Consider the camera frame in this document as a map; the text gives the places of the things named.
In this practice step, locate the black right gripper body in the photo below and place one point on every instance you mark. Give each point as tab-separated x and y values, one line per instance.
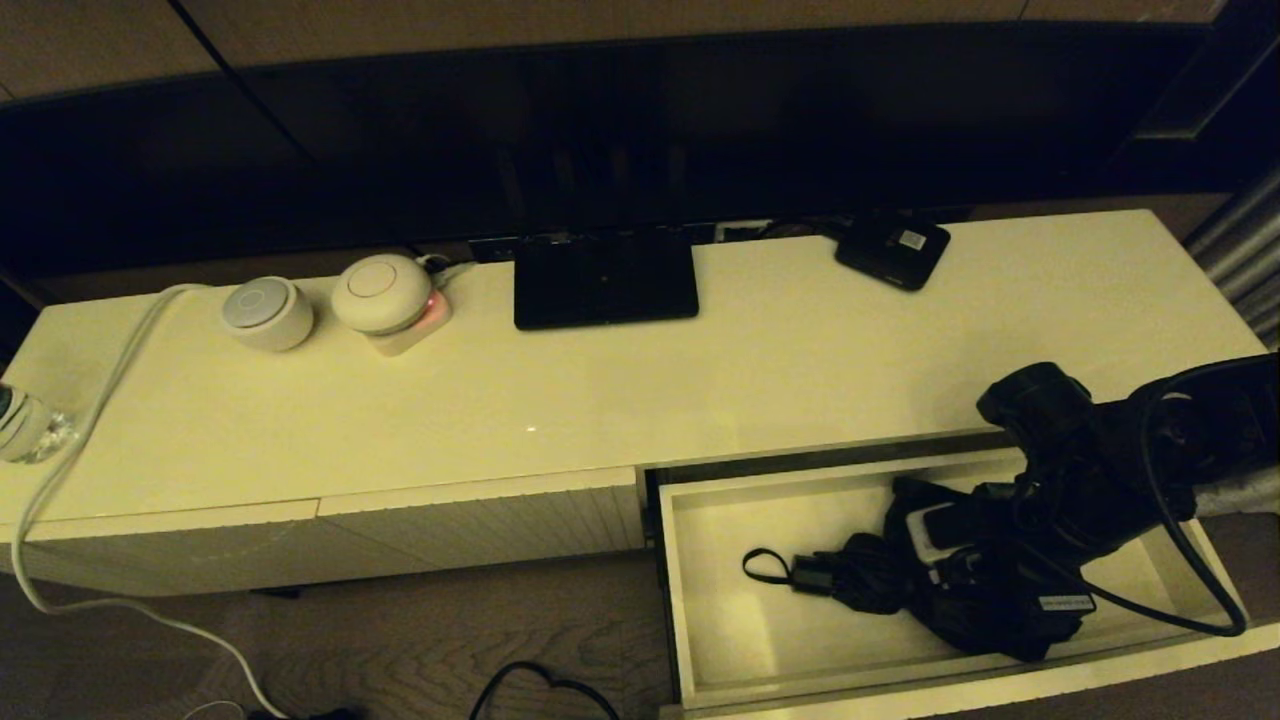
1010	590

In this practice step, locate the black folding umbrella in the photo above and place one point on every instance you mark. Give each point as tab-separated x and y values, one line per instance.
880	580

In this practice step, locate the white ribbed pull-out drawer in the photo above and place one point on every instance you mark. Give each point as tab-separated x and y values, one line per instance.
710	560

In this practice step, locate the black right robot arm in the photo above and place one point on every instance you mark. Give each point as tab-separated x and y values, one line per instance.
1100	470

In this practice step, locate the white TV cabinet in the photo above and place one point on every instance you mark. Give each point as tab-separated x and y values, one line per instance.
600	400

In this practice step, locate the black set-top box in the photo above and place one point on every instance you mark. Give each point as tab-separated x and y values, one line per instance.
890	250

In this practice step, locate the dark cabinet with grey bar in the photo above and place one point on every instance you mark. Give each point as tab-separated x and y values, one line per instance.
1185	100

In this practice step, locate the black flat television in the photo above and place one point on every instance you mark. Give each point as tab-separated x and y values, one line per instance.
700	130

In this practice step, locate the white power strip red light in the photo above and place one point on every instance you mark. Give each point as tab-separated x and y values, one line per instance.
405	340

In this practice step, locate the white dome-shaped device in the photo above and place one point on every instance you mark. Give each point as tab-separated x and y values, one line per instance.
380	290

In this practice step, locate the white speaker with grey top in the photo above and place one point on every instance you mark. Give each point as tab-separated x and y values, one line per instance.
265	315

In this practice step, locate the white curved cabinet front panel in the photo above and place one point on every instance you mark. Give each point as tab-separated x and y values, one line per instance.
160	550

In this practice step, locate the clear plastic water bottle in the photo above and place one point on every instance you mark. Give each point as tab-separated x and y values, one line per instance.
25	430

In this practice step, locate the white wrist camera black mount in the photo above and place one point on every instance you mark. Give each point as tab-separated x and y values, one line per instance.
945	528

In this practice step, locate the black TV base plate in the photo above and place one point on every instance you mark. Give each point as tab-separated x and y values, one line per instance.
605	285

